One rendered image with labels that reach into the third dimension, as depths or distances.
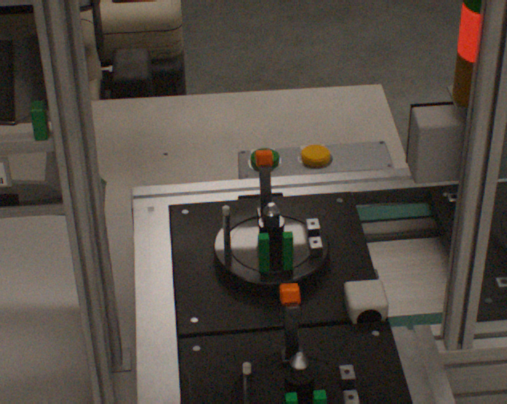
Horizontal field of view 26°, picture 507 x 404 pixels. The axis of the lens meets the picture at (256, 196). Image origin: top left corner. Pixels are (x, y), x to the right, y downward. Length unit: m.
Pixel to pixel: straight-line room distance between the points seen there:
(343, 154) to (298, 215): 0.19
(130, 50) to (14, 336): 0.92
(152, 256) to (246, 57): 2.33
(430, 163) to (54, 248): 0.63
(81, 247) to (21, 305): 0.45
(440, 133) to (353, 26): 2.77
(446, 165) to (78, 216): 0.37
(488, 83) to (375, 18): 2.88
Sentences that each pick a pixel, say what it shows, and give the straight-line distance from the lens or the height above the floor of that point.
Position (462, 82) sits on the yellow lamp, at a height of 1.29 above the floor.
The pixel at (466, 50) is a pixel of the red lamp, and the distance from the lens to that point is 1.04.
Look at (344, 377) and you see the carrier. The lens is 1.13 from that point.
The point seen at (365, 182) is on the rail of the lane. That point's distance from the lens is 1.47.
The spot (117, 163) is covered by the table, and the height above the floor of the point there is 0.86.
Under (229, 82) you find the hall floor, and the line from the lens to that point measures 3.52.
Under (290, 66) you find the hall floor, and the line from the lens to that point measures 3.60.
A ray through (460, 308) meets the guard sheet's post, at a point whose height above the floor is 1.02.
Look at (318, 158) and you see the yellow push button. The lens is 1.48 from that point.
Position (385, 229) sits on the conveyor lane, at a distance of 1.43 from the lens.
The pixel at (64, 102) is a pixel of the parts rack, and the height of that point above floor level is 1.35.
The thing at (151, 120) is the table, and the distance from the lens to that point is 1.78.
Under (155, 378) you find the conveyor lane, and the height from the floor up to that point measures 0.95.
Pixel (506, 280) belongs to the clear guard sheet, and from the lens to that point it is 1.20.
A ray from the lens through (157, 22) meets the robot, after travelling 2.22.
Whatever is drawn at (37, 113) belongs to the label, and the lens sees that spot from 0.92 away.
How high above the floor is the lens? 1.83
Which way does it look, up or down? 37 degrees down
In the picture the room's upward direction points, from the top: 1 degrees counter-clockwise
